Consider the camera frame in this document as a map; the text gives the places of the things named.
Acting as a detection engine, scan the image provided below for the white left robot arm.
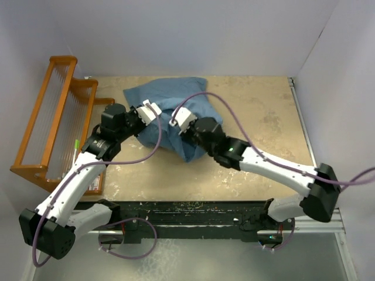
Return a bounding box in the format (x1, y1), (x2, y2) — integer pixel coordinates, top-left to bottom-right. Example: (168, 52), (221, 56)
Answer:
(19, 103), (155, 259)

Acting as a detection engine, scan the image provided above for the blue pillowcase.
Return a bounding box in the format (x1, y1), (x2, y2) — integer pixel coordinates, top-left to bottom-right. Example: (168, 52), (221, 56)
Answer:
(123, 77), (223, 163)

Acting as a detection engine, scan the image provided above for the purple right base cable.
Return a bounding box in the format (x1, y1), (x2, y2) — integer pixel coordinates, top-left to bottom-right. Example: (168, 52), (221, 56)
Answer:
(258, 219), (296, 253)

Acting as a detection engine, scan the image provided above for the orange wooden tiered rack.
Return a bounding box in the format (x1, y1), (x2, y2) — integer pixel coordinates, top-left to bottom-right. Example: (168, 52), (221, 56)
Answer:
(10, 56), (115, 193)

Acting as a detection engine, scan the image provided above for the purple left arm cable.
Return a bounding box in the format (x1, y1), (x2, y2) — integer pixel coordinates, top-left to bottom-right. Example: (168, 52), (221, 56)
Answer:
(32, 102), (163, 268)

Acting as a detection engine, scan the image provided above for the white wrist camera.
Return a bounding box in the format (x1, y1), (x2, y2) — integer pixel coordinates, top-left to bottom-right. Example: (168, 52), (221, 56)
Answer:
(169, 107), (197, 135)
(136, 100), (162, 126)

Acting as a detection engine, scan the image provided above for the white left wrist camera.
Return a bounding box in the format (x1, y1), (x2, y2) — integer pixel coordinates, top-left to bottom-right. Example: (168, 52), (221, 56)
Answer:
(136, 100), (162, 126)

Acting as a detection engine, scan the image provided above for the green capped marker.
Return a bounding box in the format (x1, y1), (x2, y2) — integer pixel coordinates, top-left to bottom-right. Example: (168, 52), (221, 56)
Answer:
(73, 139), (80, 160)

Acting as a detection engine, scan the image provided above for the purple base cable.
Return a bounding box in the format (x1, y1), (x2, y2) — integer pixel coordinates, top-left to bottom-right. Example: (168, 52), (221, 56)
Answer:
(98, 217), (158, 259)
(258, 219), (296, 253)

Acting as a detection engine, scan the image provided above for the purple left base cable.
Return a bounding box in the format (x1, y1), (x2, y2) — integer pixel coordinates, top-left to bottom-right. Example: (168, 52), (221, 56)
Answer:
(98, 217), (158, 259)

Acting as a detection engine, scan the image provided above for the aluminium frame rail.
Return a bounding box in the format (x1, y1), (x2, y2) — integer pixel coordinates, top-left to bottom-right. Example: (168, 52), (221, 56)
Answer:
(288, 77), (317, 167)

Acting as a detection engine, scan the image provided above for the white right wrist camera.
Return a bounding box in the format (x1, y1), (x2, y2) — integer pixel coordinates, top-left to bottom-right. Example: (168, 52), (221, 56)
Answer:
(169, 107), (197, 135)

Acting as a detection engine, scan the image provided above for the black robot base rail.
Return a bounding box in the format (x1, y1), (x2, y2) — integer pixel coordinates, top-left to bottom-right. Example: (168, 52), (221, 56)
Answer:
(96, 201), (295, 245)

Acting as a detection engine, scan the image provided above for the red white small box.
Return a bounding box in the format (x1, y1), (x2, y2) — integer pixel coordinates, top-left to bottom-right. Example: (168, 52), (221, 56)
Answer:
(87, 174), (103, 194)

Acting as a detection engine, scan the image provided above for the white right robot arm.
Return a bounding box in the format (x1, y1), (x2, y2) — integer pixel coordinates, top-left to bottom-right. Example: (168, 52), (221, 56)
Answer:
(180, 117), (341, 229)

